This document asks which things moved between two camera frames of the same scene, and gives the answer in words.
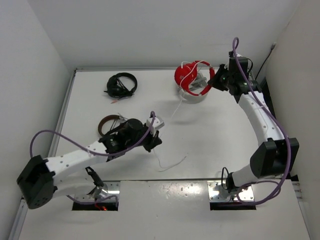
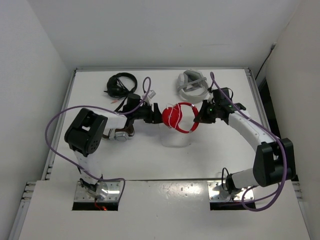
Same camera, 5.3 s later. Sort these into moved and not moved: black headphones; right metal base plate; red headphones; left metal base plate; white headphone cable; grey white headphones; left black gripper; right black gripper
Moved: white headphone cable; left black gripper; right black gripper; red headphones
Not moved: grey white headphones; black headphones; right metal base plate; left metal base plate
